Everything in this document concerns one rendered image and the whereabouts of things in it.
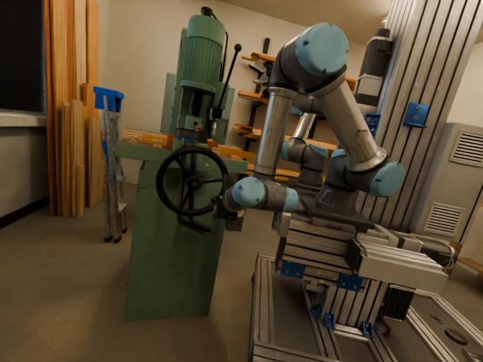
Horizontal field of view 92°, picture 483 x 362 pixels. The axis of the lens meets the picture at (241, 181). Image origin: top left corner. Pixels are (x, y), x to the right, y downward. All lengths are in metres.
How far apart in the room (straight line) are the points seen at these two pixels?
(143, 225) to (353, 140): 0.94
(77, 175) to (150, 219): 1.49
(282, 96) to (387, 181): 0.40
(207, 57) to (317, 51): 0.68
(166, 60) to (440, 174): 3.33
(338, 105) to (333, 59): 0.12
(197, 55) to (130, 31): 2.73
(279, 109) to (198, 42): 0.61
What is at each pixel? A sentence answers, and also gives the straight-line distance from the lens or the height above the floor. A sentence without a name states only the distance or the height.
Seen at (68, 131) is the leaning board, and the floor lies 0.78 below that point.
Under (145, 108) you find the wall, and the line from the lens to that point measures 3.70.
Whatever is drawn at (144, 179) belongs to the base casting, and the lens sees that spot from 1.12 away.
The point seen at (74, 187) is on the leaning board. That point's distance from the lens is 2.58.
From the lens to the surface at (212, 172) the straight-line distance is 1.13.
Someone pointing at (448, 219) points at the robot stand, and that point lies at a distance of 1.28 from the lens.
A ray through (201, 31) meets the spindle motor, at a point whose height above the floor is 1.43.
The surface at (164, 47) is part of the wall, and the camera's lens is 3.78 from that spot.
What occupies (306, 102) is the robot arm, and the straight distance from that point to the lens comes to 1.29.
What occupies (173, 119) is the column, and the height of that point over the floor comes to 1.04.
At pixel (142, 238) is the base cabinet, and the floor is 0.47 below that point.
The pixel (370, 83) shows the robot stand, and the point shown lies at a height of 1.35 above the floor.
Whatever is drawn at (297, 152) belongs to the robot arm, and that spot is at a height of 0.99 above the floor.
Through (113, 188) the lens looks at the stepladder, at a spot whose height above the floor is 0.45.
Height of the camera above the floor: 1.03
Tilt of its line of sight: 11 degrees down
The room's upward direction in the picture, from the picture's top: 11 degrees clockwise
